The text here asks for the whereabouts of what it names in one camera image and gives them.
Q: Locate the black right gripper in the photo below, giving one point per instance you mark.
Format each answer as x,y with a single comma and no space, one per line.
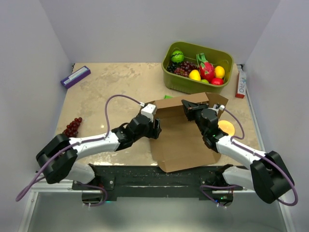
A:
189,107

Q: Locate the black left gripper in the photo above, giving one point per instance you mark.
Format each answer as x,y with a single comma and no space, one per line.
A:
154,132

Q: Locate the brown cardboard box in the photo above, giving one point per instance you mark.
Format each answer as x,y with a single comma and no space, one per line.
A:
180,145

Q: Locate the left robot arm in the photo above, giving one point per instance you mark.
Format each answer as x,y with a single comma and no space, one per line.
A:
57,158

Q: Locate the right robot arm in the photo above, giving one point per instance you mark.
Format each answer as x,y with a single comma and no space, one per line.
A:
264,172

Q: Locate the small green box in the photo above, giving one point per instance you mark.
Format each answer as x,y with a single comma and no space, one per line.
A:
167,97

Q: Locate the red white toothpaste box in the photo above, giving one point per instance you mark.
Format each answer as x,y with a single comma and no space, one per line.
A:
241,85

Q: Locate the purple rectangular box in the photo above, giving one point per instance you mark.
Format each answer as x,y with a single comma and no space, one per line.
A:
75,77

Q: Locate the green lime toy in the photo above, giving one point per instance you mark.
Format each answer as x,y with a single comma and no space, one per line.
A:
204,81

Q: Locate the green plastic basket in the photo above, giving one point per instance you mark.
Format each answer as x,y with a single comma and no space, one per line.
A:
187,85

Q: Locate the yellow lemon toy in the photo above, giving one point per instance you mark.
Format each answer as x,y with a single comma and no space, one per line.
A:
195,75

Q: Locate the red apple toy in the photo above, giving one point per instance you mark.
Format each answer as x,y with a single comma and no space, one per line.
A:
217,81

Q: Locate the red grape bunch in basket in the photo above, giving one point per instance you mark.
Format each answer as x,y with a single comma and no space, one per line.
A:
185,68

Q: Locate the pink dragon fruit toy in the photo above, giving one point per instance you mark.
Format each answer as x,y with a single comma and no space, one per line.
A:
206,69

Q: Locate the dark grape bunch in basket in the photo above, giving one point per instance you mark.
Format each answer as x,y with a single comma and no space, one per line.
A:
172,67

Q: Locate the orange round disc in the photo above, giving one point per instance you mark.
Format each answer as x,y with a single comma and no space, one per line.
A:
227,127

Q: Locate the yellow orange fruit toy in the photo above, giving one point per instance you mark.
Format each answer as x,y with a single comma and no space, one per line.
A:
219,72

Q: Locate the green watermelon toy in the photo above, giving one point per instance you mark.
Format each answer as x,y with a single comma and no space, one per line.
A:
177,56

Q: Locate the red grape bunch on table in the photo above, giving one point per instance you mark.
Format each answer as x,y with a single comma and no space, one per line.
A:
71,129

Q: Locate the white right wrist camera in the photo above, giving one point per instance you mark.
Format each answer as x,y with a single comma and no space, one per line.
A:
218,108

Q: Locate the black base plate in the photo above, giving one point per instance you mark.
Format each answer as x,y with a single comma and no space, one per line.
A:
113,182

